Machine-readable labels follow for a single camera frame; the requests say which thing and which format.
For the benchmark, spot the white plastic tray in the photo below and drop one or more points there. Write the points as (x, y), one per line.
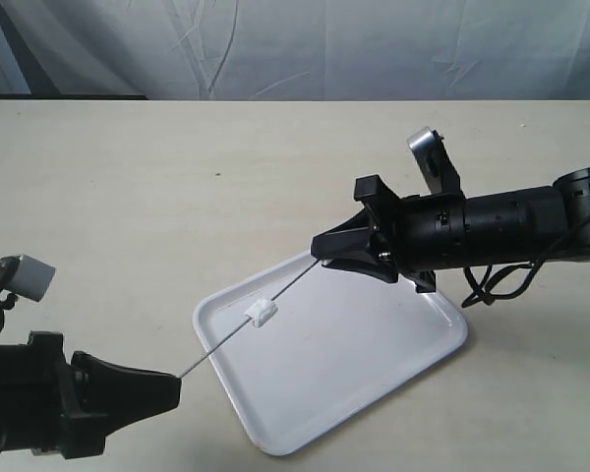
(339, 342)

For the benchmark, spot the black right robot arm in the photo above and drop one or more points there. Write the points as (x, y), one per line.
(548, 223)

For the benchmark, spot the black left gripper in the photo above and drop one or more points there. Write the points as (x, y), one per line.
(47, 416)

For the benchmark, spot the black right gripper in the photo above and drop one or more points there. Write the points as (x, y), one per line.
(393, 237)

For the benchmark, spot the grey backdrop cloth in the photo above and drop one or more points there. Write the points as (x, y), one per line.
(297, 50)

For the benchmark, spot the white foam piece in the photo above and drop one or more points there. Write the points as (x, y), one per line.
(261, 311)

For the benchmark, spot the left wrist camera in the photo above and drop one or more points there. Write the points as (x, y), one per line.
(25, 276)

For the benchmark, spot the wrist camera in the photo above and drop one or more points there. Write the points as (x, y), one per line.
(25, 276)
(430, 159)

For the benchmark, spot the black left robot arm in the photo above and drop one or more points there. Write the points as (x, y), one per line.
(9, 363)

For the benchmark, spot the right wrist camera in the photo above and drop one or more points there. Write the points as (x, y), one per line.
(430, 159)

